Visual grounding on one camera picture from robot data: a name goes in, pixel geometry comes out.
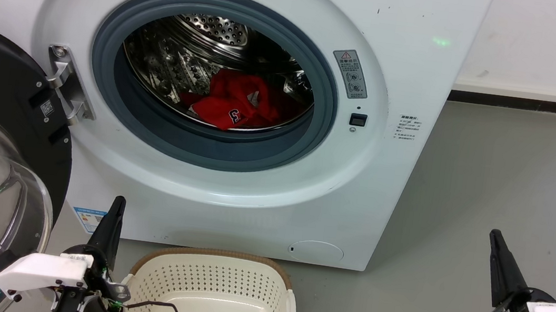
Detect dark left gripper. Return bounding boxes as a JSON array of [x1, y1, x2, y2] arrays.
[[52, 189, 142, 312]]

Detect red and white garment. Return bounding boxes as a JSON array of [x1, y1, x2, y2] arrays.
[[176, 64, 309, 140]]

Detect cream perforated laundry basket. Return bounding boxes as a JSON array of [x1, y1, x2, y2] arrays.
[[118, 238, 304, 312]]

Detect stainless steel washing machine drum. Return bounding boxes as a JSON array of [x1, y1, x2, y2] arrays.
[[114, 5, 324, 142]]

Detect blue energy label sticker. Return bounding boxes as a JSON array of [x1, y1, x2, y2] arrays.
[[71, 206, 107, 236]]

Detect grey rubber door gasket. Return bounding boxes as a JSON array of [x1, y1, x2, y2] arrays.
[[79, 0, 350, 184]]

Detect white front-load washing machine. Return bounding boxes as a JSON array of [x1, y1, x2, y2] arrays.
[[0, 0, 494, 284]]

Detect silver metal door hinge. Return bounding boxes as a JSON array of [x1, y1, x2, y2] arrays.
[[40, 43, 104, 129]]

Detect white text sticker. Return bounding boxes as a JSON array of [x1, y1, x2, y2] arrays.
[[393, 112, 424, 144]]

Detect round white filter cover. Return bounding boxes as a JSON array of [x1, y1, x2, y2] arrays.
[[287, 238, 345, 267]]

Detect grey warning label sticker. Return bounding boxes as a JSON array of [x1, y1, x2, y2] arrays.
[[328, 47, 373, 102]]

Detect black wall baseboard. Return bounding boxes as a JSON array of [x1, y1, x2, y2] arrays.
[[448, 89, 556, 114]]

